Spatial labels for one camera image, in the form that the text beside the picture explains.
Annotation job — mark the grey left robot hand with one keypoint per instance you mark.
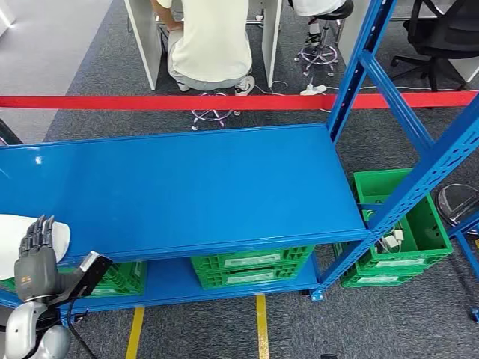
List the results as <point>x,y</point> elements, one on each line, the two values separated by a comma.
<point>35,277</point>

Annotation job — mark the white curved panel part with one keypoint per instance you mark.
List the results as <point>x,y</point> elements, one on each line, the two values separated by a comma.
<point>9,243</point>

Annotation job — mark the blue metal shelf rack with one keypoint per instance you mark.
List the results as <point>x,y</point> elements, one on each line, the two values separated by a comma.
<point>465,250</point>
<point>186,188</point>

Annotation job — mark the red barrier belt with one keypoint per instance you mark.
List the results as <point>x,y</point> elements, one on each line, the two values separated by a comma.
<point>149,102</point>

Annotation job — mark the chrome base stool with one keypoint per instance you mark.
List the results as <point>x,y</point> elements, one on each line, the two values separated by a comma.
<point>213,115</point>

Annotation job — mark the person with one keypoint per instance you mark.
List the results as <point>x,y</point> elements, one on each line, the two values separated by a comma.
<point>318,6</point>
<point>213,39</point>

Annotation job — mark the white power strip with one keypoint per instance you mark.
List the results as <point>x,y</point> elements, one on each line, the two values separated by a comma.
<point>314,89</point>

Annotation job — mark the black seat chrome stool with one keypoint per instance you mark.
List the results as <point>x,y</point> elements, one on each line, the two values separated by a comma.
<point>338,11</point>

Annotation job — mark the chrome barrier stanchion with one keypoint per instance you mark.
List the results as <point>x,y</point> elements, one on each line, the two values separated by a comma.
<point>458,203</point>

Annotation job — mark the black office chair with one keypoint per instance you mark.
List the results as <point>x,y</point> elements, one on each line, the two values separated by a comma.
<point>445,25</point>

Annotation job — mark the dark barrier post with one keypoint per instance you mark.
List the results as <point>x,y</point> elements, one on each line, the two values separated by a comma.
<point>7,131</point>

